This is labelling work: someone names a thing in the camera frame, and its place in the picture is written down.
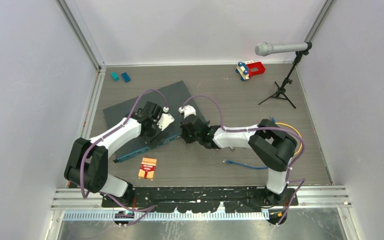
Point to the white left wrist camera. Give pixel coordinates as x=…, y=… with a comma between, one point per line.
x=165, y=120

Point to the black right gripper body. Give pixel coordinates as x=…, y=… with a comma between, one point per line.
x=190, y=137

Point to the dark network switch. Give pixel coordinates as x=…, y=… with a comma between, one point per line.
x=176, y=94

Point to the red white blue toy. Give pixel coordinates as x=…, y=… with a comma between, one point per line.
x=248, y=69

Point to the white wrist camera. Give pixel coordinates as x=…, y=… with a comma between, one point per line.
x=187, y=111
x=165, y=120

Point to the grey microphone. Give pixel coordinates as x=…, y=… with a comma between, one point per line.
x=264, y=49

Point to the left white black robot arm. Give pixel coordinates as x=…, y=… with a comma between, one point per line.
x=87, y=165

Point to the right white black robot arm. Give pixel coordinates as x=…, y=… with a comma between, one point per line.
x=272, y=144

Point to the black microphone tripod stand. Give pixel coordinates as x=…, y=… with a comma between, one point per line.
x=280, y=90

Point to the teal plastic block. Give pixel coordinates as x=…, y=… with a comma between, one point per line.
x=115, y=76

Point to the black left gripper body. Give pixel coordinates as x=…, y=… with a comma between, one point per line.
x=154, y=130

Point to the blue plastic block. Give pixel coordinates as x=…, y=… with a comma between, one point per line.
x=126, y=78

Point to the red and gold card box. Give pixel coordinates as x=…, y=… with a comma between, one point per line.
x=147, y=168

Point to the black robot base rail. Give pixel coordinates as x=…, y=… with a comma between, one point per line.
x=234, y=199

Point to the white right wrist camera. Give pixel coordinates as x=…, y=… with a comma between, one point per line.
x=187, y=111

